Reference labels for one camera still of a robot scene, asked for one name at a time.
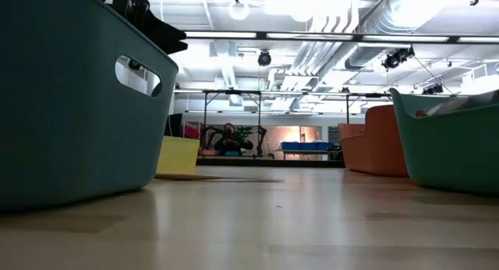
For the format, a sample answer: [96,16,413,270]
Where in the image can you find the black hanging dome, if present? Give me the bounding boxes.
[257,50,273,67]

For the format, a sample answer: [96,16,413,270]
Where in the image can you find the person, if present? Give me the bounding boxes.
[214,123,254,157]

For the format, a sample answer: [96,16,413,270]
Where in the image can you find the black monitor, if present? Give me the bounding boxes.
[165,112,183,137]

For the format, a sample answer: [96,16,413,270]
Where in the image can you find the green plastic bin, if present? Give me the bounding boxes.
[389,87,499,197]

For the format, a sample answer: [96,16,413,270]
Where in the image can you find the orange plastic bin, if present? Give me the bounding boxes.
[338,105,428,178]

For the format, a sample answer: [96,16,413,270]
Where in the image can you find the silver ceiling duct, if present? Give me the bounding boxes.
[345,0,434,71]

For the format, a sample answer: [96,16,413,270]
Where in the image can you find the yellow plastic bin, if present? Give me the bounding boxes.
[157,136,201,176]

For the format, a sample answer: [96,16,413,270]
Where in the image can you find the blue background bins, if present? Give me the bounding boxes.
[280,141,336,152]

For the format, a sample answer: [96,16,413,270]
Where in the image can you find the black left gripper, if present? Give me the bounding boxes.
[83,0,189,55]

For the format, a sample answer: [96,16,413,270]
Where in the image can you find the dark teal plastic bin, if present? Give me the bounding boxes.
[0,0,179,212]

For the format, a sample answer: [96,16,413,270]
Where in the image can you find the red crates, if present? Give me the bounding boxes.
[182,120,203,140]

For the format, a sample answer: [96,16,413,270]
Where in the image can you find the long ceiling light bar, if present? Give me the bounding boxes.
[182,30,499,44]

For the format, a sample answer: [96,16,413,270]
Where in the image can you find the white round ceiling lamp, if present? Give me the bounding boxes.
[228,0,251,22]

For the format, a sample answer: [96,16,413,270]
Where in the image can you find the black metal rack frame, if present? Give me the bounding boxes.
[345,92,392,125]
[201,89,263,140]

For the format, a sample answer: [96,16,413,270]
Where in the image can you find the black aluminium table frame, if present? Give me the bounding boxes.
[196,156,346,169]

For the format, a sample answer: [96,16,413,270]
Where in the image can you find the background table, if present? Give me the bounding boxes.
[272,148,341,162]

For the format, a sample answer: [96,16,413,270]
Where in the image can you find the blue diamond-patterned knife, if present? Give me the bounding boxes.
[424,89,499,117]

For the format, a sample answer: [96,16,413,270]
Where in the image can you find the black ceiling spotlight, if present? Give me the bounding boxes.
[380,46,416,71]
[421,83,444,96]

